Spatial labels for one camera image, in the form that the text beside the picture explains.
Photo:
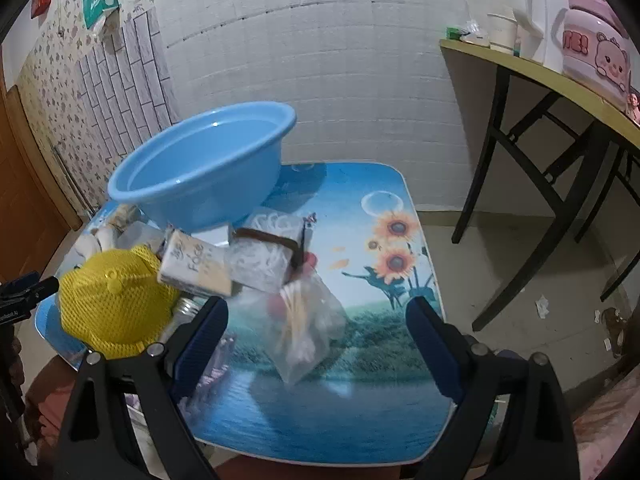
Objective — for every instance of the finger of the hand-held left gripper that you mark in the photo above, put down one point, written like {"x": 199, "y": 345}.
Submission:
{"x": 22, "y": 282}
{"x": 45, "y": 287}

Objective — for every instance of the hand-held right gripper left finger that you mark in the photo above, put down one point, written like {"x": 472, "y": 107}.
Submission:
{"x": 205, "y": 345}

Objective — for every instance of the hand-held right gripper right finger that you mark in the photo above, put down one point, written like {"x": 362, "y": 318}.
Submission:
{"x": 430, "y": 350}

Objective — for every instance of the beige plush toy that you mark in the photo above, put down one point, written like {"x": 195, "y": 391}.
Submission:
{"x": 100, "y": 242}

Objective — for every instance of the yellow mesh cover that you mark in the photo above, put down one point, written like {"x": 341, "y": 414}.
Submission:
{"x": 115, "y": 300}

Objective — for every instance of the beige tissue packet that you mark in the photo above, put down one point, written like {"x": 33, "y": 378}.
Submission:
{"x": 195, "y": 265}

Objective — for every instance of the clear packet of white strands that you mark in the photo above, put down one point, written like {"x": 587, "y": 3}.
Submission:
{"x": 260, "y": 265}

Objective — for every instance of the clear plastic container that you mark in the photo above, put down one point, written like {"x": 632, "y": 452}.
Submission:
{"x": 142, "y": 237}

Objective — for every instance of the light blue plastic basin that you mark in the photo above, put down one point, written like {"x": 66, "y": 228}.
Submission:
{"x": 200, "y": 195}

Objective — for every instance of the brown wooden door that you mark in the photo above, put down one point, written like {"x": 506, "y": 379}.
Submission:
{"x": 25, "y": 200}

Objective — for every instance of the clear bag of cotton swabs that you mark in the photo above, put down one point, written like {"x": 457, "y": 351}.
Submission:
{"x": 305, "y": 330}

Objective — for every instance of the white paper scrap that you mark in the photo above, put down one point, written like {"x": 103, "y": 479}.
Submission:
{"x": 541, "y": 307}

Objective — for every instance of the brown hair band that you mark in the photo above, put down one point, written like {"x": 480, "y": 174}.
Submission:
{"x": 265, "y": 236}

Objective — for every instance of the pink cloth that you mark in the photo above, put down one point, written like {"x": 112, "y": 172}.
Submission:
{"x": 610, "y": 430}

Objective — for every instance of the yellow-green table with black legs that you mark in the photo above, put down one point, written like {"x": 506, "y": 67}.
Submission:
{"x": 491, "y": 125}

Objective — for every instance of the small green box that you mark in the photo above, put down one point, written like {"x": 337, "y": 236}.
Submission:
{"x": 454, "y": 34}

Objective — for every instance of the small printed card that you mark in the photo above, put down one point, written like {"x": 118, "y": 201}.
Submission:
{"x": 633, "y": 105}

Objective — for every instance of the crumpled white packet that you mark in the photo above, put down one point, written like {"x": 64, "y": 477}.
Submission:
{"x": 474, "y": 32}

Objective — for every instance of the white paper cup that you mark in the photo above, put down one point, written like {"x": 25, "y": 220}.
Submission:
{"x": 501, "y": 35}

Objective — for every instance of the pink cartoon bottle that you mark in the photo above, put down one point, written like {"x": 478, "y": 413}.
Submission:
{"x": 590, "y": 55}

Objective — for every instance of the white electric kettle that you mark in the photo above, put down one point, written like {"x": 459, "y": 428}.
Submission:
{"x": 547, "y": 20}

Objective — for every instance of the red wall hanging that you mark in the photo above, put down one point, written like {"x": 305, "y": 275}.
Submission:
{"x": 42, "y": 0}

